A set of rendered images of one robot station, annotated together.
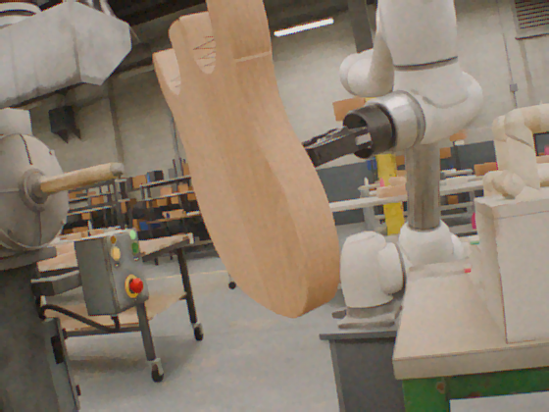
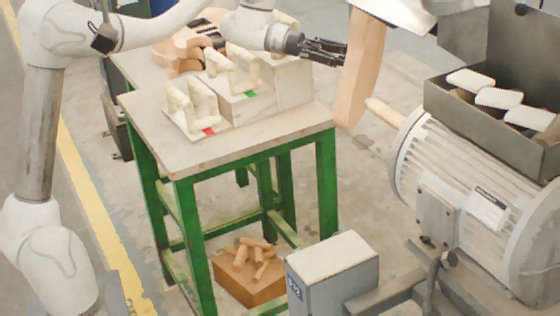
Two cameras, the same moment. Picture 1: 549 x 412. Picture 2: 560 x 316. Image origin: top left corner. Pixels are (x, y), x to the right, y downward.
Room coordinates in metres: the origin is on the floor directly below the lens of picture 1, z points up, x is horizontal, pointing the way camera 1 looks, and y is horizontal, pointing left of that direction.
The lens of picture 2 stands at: (1.96, 1.06, 1.93)
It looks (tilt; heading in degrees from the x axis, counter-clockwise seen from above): 32 degrees down; 227
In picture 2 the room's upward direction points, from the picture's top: 5 degrees counter-clockwise
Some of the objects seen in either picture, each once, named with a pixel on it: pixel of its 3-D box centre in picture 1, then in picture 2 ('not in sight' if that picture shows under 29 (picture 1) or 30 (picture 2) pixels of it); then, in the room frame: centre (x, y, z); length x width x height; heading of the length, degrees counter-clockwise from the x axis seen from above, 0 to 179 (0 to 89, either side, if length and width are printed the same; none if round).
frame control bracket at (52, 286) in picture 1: (72, 280); (387, 296); (1.22, 0.53, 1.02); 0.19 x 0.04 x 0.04; 162
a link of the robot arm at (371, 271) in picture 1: (368, 267); (58, 265); (1.56, -0.27, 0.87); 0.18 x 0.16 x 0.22; 89
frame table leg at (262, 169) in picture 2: not in sight; (262, 163); (0.45, -0.69, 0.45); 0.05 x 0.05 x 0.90; 72
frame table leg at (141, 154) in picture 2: not in sight; (152, 201); (0.93, -0.84, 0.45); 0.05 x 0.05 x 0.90; 72
